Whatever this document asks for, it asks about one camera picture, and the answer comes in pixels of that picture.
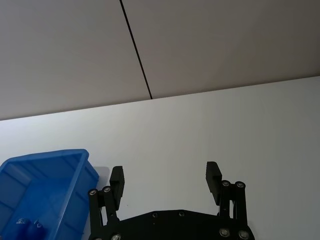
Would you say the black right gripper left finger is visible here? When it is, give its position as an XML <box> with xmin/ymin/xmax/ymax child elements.
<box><xmin>87</xmin><ymin>165</ymin><xmax>125</xmax><ymax>240</ymax></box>

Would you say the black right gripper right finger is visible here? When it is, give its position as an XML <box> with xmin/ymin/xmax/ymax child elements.
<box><xmin>205</xmin><ymin>161</ymin><xmax>250</xmax><ymax>237</ymax></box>

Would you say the blue plastic storage bin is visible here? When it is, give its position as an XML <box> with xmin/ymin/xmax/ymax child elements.
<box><xmin>0</xmin><ymin>149</ymin><xmax>100</xmax><ymax>240</ymax></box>

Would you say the small blue part in bin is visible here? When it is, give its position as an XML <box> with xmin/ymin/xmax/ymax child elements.
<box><xmin>14</xmin><ymin>216</ymin><xmax>45</xmax><ymax>240</ymax></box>

